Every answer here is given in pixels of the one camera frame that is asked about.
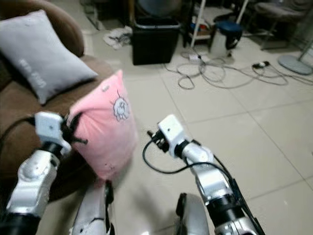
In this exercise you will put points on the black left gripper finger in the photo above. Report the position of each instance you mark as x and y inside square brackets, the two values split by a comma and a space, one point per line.
[78, 140]
[76, 119]

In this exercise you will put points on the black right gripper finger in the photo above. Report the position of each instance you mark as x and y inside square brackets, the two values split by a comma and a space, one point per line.
[151, 136]

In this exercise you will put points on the pink pillow with cartoon print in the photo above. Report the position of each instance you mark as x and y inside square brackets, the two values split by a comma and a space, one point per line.
[107, 137]

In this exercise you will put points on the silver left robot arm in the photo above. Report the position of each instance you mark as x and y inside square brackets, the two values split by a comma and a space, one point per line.
[32, 186]

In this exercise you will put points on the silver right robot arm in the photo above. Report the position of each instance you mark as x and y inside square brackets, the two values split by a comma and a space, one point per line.
[212, 183]

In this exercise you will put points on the brown round velvet sofa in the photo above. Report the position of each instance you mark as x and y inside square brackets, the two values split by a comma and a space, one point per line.
[24, 112]

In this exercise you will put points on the grey rectangular pillow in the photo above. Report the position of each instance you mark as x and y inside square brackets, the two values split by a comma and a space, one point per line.
[41, 56]

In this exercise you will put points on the silver left robot leg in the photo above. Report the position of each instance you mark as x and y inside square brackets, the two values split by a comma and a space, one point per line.
[93, 210]

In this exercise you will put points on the white power strip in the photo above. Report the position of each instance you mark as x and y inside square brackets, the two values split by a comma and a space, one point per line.
[198, 57]

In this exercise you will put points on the black plastic bin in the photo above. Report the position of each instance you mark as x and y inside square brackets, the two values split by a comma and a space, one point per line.
[155, 44]

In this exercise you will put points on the white crumpled cloth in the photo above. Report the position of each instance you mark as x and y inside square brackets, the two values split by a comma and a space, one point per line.
[118, 37]

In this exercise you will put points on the white stool with blue top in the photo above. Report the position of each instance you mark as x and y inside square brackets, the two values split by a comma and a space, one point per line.
[224, 41]

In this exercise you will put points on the white metal rack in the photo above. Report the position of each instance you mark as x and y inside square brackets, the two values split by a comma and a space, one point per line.
[195, 24]

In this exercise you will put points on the small black adapter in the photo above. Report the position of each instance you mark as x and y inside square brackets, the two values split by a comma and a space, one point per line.
[260, 64]

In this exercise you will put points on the round grey fan base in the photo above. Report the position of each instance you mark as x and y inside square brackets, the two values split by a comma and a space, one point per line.
[296, 64]

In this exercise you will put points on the grey chair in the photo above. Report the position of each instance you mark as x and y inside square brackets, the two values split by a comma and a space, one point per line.
[274, 11]

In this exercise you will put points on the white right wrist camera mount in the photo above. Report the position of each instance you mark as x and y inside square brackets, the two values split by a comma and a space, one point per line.
[172, 132]

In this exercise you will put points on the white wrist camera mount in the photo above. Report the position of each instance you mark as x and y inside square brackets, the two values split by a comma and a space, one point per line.
[172, 132]
[49, 126]

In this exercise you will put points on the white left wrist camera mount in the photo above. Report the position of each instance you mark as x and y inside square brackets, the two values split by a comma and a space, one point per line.
[49, 126]

